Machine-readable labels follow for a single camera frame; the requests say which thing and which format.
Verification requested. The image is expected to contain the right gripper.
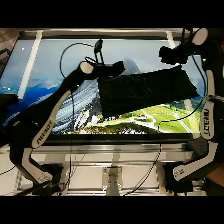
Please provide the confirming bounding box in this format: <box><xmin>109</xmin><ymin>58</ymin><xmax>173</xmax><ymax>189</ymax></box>
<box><xmin>158</xmin><ymin>45</ymin><xmax>189</xmax><ymax>66</ymax></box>

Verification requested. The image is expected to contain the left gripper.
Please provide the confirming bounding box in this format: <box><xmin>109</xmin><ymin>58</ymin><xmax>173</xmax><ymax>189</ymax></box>
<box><xmin>95</xmin><ymin>60</ymin><xmax>127</xmax><ymax>80</ymax></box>

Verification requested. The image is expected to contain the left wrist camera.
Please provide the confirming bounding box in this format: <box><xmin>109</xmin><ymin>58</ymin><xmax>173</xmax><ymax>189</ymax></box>
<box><xmin>92</xmin><ymin>38</ymin><xmax>105</xmax><ymax>65</ymax></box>

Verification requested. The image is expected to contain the black cable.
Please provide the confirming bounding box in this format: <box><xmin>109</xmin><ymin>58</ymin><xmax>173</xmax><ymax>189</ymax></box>
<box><xmin>123</xmin><ymin>53</ymin><xmax>208</xmax><ymax>197</ymax></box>
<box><xmin>59</xmin><ymin>41</ymin><xmax>98</xmax><ymax>197</ymax></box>

